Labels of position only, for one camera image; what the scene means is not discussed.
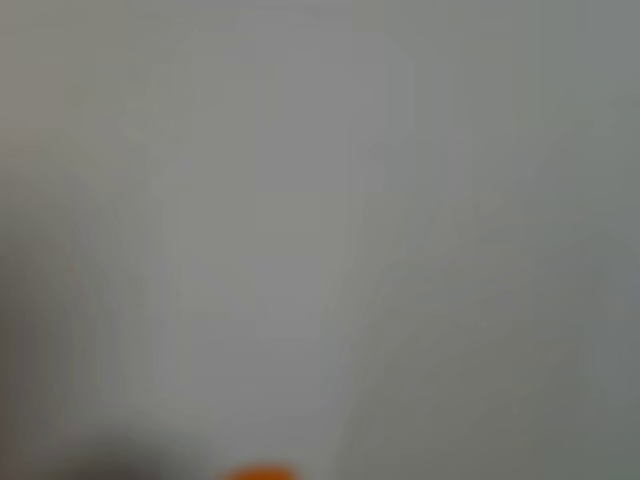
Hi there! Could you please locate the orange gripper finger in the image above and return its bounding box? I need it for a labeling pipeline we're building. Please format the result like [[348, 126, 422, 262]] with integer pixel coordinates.
[[217, 463, 303, 480]]

